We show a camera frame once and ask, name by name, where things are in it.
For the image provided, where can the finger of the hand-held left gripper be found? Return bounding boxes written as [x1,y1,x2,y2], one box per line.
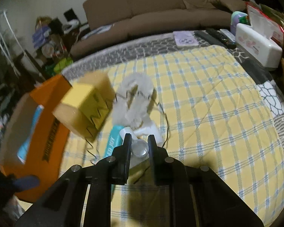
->
[14,175,40,191]

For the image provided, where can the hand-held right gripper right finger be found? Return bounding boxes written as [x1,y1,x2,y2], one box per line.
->
[147,134,264,227]

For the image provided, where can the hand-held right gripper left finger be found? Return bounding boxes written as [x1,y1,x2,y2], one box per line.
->
[15,133,132,227]

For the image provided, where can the teal long package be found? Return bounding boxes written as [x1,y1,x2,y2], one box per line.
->
[102,124,133,197]

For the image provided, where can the white plastic pipe fitting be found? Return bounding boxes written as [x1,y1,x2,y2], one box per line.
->
[119,120,162,159]

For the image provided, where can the orange cardboard box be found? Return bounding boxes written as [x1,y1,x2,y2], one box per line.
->
[0,74,74,204]

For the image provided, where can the blue mesh pouch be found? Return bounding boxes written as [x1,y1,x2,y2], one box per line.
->
[16,105,45,164]

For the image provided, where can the yellow gift box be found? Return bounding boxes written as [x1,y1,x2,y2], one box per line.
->
[52,72,116,140]

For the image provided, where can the white fluffy headband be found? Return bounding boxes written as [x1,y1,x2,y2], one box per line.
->
[111,73,158,129]

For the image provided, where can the green plastic bag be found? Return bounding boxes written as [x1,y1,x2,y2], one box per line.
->
[45,58,73,76]

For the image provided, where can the purple notebook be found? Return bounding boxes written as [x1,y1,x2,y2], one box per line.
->
[173,31,199,48]

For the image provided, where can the round printed tin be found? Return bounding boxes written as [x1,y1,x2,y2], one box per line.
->
[42,44,55,57]

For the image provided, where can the white papers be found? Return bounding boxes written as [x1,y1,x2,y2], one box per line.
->
[82,25,114,40]

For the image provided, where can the black remote control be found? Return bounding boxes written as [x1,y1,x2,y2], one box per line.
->
[195,28,237,49]

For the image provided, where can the white clothes rack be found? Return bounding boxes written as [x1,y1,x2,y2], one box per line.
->
[0,9,22,76]

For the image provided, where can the white round appliance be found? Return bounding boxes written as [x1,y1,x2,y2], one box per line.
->
[63,20,80,31]

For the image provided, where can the white remote control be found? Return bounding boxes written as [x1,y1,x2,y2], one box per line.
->
[220,29,236,42]

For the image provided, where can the white tissue box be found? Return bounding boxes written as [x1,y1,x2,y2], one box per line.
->
[234,23,283,68]

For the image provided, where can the black speaker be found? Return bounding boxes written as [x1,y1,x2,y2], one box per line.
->
[64,9,76,22]

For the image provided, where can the brown sofa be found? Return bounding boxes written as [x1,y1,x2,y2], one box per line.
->
[70,0,249,58]

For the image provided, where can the green purple container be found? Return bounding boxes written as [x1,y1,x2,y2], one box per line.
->
[231,11,249,32]

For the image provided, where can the brown cushion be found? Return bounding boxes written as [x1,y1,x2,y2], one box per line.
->
[211,0,249,13]

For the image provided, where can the pile of colourful packets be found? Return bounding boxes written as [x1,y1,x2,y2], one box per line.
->
[246,2,284,43]

